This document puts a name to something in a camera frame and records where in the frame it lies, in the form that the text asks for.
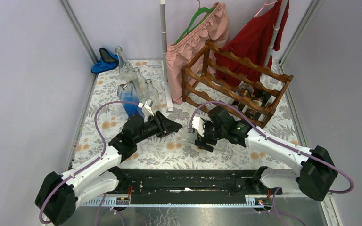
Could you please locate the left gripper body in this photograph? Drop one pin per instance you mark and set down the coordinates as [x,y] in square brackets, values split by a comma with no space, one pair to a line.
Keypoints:
[161,133]

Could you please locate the pink clothes hanger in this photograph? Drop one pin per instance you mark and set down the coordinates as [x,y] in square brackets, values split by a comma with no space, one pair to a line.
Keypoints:
[264,6]

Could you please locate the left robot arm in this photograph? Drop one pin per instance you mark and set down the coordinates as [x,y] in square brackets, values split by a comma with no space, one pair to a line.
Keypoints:
[60,195]

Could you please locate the white pole base foot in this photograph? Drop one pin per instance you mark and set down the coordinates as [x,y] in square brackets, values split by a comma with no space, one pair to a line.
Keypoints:
[169,101]

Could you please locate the blue cloth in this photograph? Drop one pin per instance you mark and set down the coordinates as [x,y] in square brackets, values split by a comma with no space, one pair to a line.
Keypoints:
[108,61]

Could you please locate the dark green wine bottle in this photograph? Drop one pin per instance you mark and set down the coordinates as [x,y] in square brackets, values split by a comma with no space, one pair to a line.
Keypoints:
[260,99]

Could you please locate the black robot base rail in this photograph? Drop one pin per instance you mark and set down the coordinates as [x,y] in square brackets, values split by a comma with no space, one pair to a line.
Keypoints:
[191,187]

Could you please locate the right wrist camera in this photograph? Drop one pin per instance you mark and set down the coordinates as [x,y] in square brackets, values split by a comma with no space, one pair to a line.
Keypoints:
[197,125]

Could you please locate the red garment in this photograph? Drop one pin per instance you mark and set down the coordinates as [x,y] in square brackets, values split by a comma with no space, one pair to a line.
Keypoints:
[252,42]

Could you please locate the blue glass bottle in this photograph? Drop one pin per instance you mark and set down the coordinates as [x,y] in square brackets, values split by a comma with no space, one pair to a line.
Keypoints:
[126,92]

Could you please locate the green clothes hanger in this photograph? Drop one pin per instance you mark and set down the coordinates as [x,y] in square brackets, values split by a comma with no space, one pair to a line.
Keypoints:
[199,16]

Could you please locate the clear liquor bottle gold label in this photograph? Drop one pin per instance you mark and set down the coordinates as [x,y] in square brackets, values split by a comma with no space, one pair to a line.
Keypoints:
[188,135]

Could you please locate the clear glass bottle tall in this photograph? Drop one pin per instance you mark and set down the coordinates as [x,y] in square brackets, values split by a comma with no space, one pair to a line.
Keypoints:
[126,71]

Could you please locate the pink skirt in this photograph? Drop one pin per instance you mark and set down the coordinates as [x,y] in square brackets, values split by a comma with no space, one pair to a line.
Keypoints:
[215,27]

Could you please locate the clear square liquor bottle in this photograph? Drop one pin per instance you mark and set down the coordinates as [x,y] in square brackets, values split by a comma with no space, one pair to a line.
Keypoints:
[244,90]

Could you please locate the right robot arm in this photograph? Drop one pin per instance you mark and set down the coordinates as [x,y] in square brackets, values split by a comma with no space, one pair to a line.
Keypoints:
[312,171]

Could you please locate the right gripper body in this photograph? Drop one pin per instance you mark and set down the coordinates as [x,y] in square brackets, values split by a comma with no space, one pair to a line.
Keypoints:
[211,133]

